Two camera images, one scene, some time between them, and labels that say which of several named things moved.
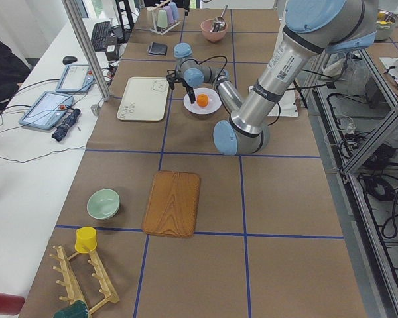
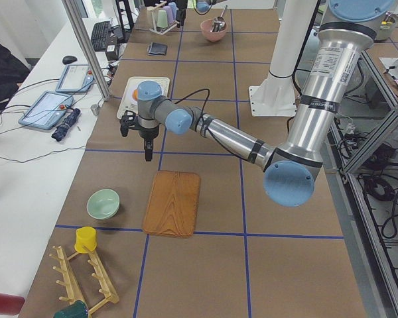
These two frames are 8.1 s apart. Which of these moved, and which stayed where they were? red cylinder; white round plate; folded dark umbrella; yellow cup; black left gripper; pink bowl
Moved: white round plate; black left gripper
Stayed: red cylinder; yellow cup; pink bowl; folded dark umbrella
